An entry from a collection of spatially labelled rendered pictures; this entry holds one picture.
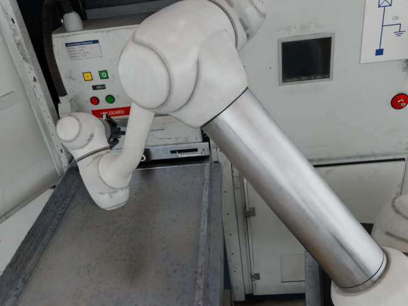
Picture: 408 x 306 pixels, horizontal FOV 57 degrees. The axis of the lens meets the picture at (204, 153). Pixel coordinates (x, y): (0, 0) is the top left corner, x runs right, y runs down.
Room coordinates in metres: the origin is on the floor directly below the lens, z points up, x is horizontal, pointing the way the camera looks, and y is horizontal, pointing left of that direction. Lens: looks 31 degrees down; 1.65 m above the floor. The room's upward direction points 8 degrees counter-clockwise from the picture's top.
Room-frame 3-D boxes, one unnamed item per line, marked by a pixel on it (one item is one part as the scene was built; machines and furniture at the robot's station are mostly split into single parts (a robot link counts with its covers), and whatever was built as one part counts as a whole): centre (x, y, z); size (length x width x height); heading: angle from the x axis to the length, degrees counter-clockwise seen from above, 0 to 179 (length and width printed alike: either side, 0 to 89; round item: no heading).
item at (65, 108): (1.28, 0.46, 1.09); 0.08 x 0.05 x 0.17; 173
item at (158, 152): (1.34, 0.24, 0.89); 0.54 x 0.05 x 0.06; 83
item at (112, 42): (1.33, 0.24, 1.15); 0.48 x 0.01 x 0.48; 83
